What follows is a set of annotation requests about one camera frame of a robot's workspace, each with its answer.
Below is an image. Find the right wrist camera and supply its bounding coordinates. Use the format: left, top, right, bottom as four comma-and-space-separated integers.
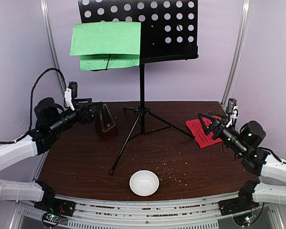
225, 98, 239, 127

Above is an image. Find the dark red wooden metronome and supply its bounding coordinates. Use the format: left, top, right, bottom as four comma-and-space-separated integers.
95, 104, 119, 142

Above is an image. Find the aluminium front rail base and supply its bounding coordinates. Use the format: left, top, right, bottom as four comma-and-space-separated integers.
9, 190, 284, 229

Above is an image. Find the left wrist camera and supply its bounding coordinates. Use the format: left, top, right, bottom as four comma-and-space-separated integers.
64, 81, 78, 111

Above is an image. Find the right aluminium frame post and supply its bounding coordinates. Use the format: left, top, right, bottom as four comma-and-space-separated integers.
221, 0, 251, 107

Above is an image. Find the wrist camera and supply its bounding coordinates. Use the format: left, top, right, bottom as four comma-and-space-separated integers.
64, 81, 78, 111
225, 98, 239, 127

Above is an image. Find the green paper sheet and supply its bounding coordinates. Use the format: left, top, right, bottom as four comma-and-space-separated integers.
70, 21, 141, 71

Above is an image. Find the left aluminium frame post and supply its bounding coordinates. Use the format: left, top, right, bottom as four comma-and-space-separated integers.
40, 0, 66, 108

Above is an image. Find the black music stand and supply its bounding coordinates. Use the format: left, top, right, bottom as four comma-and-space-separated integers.
78, 0, 198, 175

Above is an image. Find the aluminium frame post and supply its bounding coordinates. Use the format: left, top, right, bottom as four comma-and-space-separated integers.
40, 0, 66, 108
221, 0, 251, 107

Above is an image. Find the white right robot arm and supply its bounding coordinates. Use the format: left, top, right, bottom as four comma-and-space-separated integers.
197, 113, 286, 216

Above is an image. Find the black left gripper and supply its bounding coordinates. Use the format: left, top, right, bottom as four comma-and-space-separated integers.
49, 98, 103, 135

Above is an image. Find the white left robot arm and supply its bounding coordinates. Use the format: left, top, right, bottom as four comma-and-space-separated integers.
0, 97, 103, 214

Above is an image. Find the red paper sheet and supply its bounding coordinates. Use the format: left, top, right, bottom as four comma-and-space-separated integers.
185, 119, 222, 148

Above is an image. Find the white ceramic bowl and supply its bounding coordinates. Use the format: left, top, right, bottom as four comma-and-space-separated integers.
129, 170, 160, 197

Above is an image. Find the clear plastic metronome cover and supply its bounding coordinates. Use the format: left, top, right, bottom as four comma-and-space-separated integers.
100, 104, 116, 133

